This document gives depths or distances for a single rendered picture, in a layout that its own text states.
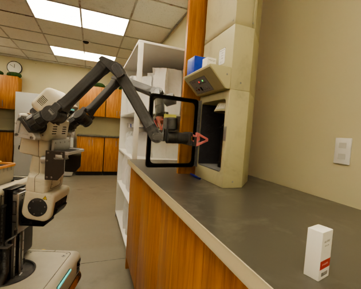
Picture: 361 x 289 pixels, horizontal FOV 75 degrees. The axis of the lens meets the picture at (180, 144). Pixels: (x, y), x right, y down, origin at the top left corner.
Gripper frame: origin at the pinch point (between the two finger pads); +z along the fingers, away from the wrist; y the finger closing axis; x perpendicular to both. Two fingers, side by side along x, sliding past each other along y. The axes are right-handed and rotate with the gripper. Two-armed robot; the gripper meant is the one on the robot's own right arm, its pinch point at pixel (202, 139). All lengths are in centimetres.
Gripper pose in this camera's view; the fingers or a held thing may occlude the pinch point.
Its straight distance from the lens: 123.2
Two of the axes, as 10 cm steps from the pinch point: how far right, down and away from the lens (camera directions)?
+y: -3.5, -0.8, 9.3
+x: -0.7, 10.0, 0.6
